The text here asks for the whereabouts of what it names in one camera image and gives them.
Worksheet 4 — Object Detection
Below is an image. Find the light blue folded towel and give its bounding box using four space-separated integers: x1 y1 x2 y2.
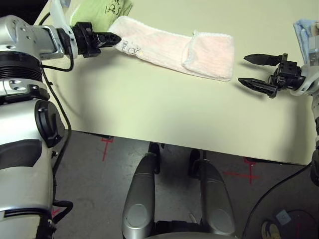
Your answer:
293 18 315 59

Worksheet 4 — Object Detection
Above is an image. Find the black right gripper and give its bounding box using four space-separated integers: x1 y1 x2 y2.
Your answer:
238 53 306 98

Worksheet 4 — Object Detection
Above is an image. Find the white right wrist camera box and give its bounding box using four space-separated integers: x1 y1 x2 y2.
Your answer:
290 34 319 97

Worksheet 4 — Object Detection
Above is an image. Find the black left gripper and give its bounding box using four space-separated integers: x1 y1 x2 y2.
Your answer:
71 21 122 58

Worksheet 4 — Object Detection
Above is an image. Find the grey robot pelvis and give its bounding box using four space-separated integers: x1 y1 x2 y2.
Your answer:
142 231 240 239

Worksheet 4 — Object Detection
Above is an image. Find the beige folded towel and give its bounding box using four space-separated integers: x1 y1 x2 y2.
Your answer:
310 21 319 38

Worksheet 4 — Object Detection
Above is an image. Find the grey white sneaker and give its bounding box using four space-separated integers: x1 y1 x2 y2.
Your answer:
260 219 282 239

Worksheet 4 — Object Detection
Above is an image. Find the pink terry towel duck embroidery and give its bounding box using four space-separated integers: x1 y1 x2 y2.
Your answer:
107 16 235 83

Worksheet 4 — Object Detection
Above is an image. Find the blue square tag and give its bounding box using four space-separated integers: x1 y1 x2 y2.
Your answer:
275 210 291 224

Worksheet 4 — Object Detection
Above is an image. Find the black round floor base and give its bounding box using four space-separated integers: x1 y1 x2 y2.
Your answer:
271 209 319 239

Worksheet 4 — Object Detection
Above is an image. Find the green folded towel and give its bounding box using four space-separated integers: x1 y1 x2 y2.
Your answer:
69 0 133 32

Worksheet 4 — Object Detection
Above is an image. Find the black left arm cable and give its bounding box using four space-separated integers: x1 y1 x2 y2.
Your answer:
32 11 75 226

